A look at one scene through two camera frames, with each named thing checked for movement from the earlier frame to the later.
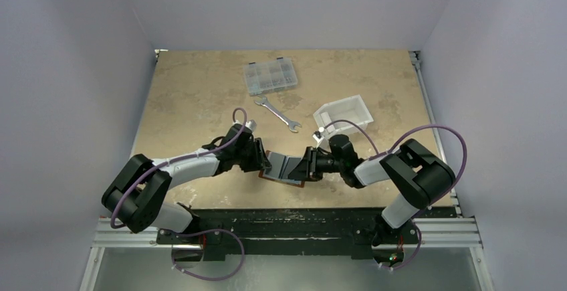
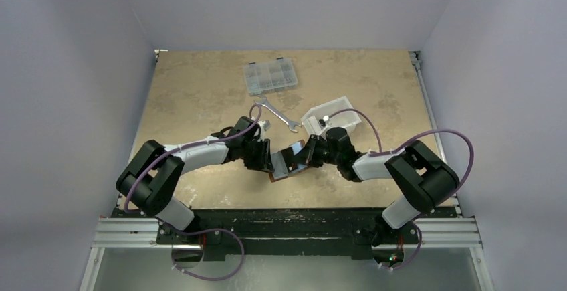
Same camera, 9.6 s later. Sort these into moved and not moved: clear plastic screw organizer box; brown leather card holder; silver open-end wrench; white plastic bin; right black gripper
Moved: white plastic bin; brown leather card holder; right black gripper
Not moved: silver open-end wrench; clear plastic screw organizer box
